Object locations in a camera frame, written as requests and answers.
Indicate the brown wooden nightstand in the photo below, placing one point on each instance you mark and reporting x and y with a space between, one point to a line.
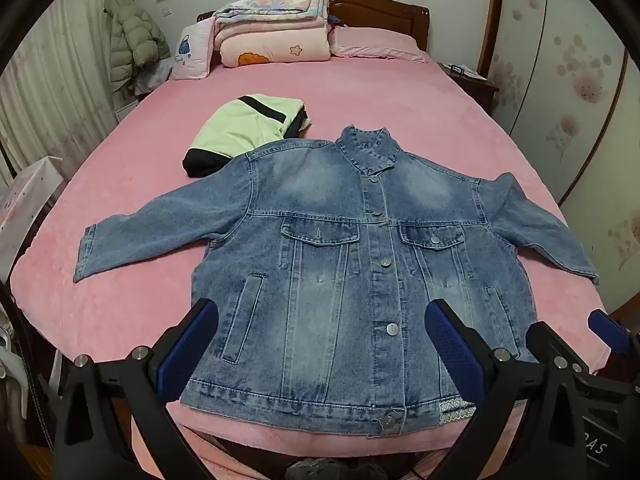
475 90

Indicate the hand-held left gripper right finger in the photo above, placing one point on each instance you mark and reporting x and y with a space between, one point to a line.
452 350

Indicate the blue denim jacket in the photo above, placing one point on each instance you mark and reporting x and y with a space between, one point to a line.
320 210

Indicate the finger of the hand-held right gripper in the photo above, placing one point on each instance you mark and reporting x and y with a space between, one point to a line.
607 331
542 340

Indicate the white papers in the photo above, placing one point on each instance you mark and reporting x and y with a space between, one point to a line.
465 71

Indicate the white pleated curtain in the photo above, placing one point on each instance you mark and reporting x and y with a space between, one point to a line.
55 90

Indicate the white plastic chair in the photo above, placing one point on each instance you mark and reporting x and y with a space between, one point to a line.
12 375

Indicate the folded green and black garment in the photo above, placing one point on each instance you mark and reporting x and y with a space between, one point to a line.
235 130

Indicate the beige puffer jacket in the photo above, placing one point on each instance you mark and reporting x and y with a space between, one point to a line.
132 35

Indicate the bed with pink sheet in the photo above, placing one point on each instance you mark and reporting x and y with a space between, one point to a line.
375 100

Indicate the folded floral quilt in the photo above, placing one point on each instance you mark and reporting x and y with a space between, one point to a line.
270 0

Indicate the folded pink quilt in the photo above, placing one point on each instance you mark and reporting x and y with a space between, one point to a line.
275 45

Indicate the colourful cloth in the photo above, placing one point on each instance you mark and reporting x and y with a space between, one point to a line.
334 21

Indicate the pink pillow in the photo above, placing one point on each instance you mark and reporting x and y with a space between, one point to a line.
380 42

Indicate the floral sliding wardrobe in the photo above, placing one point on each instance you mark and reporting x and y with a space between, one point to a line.
575 85

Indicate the pink printed cushion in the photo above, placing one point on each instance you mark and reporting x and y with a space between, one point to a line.
192 50

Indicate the brown wooden headboard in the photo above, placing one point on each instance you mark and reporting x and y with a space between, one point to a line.
380 15

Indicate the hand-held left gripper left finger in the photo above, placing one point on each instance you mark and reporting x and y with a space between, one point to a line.
187 350

